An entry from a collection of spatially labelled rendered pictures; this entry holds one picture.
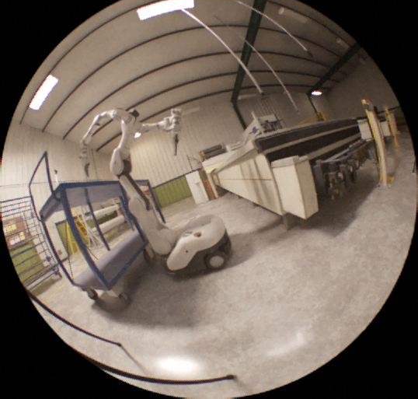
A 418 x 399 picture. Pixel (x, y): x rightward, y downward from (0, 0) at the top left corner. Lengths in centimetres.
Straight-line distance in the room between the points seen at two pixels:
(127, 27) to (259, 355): 618
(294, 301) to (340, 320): 28
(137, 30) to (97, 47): 139
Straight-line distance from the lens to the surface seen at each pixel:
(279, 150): 94
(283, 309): 78
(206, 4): 585
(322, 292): 82
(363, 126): 473
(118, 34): 560
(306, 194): 78
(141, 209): 116
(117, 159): 129
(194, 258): 101
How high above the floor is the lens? 70
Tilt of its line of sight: 5 degrees down
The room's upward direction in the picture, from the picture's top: 21 degrees counter-clockwise
